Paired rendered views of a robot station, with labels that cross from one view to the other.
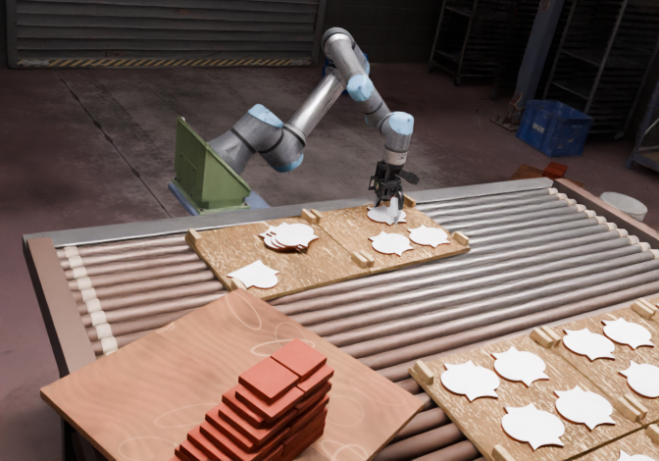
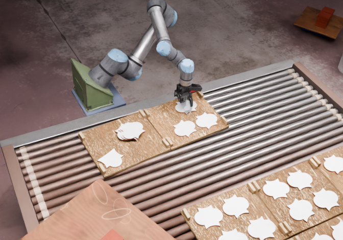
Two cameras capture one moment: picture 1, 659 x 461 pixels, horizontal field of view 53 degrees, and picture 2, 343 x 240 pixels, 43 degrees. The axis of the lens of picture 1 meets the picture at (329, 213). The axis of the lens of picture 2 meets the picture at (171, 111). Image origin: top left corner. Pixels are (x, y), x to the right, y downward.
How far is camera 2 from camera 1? 0.90 m
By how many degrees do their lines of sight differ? 17
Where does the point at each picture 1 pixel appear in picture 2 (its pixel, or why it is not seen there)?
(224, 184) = (98, 96)
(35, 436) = not seen: hidden behind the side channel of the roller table
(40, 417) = not seen: hidden behind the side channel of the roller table
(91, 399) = not seen: outside the picture
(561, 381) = (255, 213)
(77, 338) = (28, 207)
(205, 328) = (81, 205)
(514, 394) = (229, 223)
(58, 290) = (18, 179)
